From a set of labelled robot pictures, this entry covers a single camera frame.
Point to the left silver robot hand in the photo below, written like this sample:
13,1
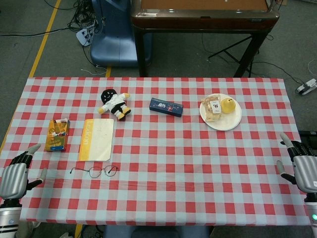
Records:
13,177

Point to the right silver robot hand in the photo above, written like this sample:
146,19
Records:
305,168

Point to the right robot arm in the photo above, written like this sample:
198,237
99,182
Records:
312,208

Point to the white grey power strip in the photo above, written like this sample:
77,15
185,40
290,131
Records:
307,87

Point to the white round plate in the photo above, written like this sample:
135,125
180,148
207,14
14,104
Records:
227,121

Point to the yellow white notebook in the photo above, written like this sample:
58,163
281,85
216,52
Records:
99,141

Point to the yellow pear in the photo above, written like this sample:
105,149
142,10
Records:
227,106

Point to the packaged pastry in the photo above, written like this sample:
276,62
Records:
211,109

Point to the plush doll black head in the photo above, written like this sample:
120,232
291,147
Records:
115,102

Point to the red white checkered tablecloth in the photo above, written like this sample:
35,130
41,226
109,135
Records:
161,161

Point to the dark blue pencil box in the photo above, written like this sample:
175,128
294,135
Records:
166,106

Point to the white power strip with plugs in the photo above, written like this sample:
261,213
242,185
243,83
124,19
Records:
83,36

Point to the blue plastic chair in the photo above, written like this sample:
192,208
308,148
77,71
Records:
114,44

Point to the dark brown wooden table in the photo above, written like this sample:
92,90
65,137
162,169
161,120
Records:
205,22

